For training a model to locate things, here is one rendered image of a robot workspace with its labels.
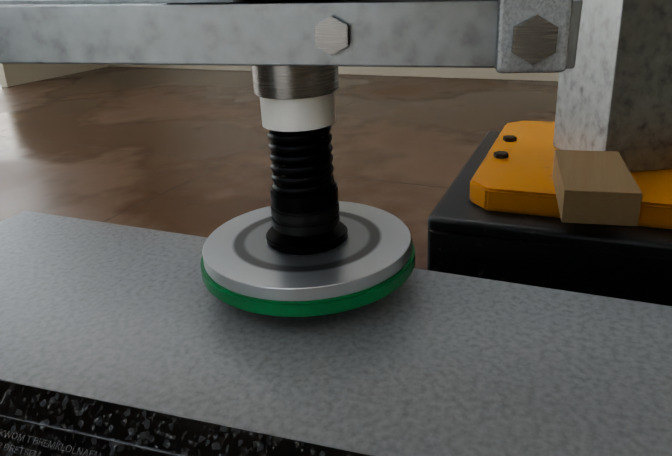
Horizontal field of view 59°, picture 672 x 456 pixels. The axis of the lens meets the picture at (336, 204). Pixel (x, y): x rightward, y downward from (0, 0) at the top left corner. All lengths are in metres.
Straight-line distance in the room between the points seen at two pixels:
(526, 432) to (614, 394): 0.09
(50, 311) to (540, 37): 0.53
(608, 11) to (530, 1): 0.65
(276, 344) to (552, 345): 0.24
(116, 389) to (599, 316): 0.43
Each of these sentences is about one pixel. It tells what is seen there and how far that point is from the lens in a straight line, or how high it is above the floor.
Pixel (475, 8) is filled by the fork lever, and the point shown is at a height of 1.10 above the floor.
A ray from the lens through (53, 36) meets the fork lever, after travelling 0.60.
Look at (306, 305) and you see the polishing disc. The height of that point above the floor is 0.86.
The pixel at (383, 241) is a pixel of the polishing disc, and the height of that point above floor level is 0.88.
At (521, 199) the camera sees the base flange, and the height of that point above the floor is 0.77.
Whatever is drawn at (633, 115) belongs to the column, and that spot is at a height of 0.88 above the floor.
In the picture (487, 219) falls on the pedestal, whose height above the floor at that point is 0.74.
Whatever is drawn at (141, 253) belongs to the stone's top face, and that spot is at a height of 0.82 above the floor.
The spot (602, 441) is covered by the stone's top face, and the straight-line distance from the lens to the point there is 0.48.
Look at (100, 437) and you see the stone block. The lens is 0.54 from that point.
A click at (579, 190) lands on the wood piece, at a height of 0.83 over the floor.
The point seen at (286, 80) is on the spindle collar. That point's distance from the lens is 0.53.
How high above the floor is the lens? 1.13
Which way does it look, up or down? 21 degrees down
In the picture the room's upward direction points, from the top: 3 degrees counter-clockwise
